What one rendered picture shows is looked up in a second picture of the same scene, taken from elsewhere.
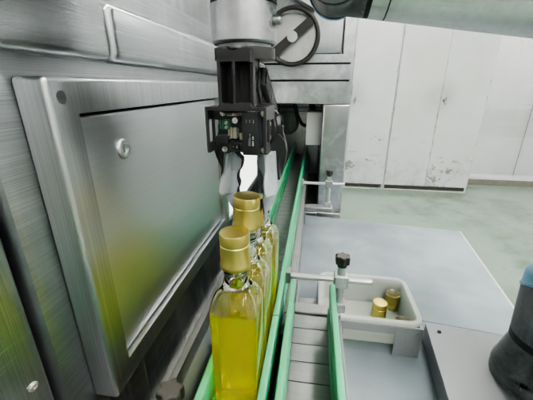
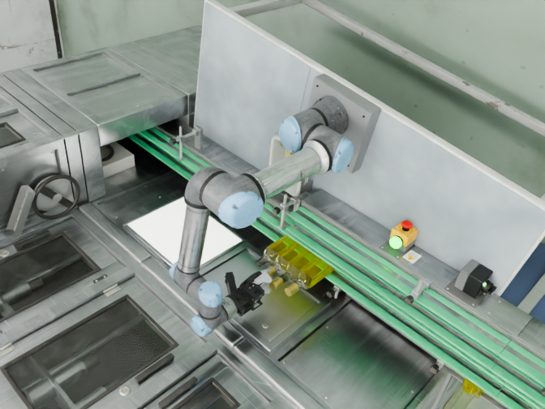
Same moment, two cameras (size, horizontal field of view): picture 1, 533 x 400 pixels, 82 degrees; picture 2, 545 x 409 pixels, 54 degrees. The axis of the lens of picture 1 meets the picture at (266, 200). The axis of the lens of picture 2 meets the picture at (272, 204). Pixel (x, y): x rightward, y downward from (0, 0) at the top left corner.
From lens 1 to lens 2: 1.70 m
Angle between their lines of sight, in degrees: 39
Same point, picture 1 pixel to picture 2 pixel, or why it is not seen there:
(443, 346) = not seen: hidden behind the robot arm
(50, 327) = (315, 328)
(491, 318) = (295, 77)
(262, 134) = (257, 291)
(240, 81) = (243, 304)
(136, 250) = (289, 309)
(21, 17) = (261, 359)
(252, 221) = (280, 281)
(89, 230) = (293, 329)
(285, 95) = (97, 179)
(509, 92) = not seen: outside the picture
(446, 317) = (294, 105)
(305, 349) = not seen: hidden behind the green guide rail
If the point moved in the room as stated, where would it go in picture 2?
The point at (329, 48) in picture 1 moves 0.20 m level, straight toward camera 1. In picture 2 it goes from (52, 159) to (77, 182)
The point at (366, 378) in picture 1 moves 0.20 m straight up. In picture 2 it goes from (328, 178) to (294, 197)
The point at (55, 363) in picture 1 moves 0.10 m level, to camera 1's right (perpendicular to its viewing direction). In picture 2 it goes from (322, 323) to (323, 303)
